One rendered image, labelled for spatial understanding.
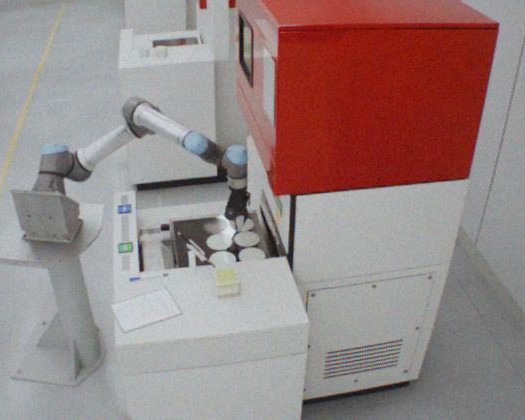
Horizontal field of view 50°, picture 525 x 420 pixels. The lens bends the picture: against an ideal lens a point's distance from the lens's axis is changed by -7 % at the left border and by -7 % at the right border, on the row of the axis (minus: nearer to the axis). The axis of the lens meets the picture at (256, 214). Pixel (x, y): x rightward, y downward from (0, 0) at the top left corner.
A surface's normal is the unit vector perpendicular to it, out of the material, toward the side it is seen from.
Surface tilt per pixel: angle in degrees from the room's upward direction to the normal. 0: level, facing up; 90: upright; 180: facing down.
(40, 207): 90
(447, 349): 0
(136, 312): 0
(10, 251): 0
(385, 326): 90
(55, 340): 90
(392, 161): 90
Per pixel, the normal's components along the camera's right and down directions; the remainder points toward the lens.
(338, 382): 0.18, 0.56
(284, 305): 0.00, -0.82
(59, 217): -0.11, 0.57
